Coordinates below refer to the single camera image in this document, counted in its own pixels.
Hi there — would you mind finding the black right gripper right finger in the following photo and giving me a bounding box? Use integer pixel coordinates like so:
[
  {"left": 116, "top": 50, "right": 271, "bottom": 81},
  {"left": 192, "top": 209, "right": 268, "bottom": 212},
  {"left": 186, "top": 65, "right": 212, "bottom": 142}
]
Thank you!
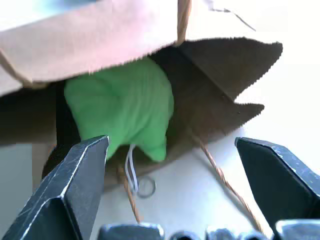
[{"left": 234, "top": 136, "right": 320, "bottom": 237}]

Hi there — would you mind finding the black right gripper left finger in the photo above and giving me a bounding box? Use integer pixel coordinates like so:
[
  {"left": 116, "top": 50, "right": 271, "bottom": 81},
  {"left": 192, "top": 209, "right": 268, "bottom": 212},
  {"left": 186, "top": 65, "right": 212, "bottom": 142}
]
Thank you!
[{"left": 1, "top": 135, "right": 111, "bottom": 240}]

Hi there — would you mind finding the brown paper bag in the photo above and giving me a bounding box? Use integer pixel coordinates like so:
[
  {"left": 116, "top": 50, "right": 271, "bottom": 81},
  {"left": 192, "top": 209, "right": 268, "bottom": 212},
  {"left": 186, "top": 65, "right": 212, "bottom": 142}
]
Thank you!
[{"left": 0, "top": 0, "right": 284, "bottom": 235}]

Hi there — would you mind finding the green cloth pouch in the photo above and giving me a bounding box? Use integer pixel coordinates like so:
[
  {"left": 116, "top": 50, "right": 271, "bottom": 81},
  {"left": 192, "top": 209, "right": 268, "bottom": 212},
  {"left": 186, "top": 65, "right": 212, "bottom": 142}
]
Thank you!
[{"left": 63, "top": 56, "right": 175, "bottom": 164}]

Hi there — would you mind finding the silver key ring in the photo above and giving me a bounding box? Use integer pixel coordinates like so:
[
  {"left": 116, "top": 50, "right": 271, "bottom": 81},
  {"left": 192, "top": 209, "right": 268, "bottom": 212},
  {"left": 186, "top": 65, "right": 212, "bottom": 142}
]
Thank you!
[{"left": 136, "top": 176, "right": 157, "bottom": 199}]

